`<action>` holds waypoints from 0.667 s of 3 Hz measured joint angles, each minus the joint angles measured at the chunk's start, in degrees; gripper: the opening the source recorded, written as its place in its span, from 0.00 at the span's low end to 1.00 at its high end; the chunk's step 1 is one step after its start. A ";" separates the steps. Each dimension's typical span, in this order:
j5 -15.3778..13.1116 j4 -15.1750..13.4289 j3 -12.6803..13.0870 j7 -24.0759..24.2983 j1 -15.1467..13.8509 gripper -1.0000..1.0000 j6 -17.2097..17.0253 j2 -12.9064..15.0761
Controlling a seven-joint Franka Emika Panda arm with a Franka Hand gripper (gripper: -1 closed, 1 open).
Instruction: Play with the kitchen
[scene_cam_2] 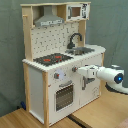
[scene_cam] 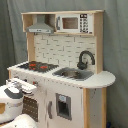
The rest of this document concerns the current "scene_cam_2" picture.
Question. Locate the black stovetop red burners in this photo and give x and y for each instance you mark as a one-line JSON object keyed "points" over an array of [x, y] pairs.
{"points": [[52, 59]]}

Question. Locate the grey range hood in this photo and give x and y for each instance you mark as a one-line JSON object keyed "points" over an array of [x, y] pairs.
{"points": [[48, 18]]}

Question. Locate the grey metal sink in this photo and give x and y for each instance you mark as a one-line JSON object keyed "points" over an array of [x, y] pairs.
{"points": [[79, 51]]}

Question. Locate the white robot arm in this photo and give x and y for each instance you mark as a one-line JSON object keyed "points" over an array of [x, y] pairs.
{"points": [[112, 76]]}

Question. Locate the white cabinet door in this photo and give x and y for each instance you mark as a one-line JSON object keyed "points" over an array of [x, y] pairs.
{"points": [[92, 90]]}

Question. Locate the toy microwave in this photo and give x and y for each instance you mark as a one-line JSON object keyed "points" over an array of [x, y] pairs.
{"points": [[77, 11]]}

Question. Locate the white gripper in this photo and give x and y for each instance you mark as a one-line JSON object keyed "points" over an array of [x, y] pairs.
{"points": [[88, 71]]}

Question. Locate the wooden toy kitchen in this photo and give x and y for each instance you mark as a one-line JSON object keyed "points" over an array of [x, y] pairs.
{"points": [[46, 40]]}

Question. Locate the red oven knob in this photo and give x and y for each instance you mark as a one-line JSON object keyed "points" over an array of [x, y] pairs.
{"points": [[56, 75], [74, 69]]}

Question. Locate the white oven door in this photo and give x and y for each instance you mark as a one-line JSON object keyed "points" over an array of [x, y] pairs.
{"points": [[63, 99]]}

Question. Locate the black faucet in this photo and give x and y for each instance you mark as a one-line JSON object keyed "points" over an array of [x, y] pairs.
{"points": [[72, 41]]}

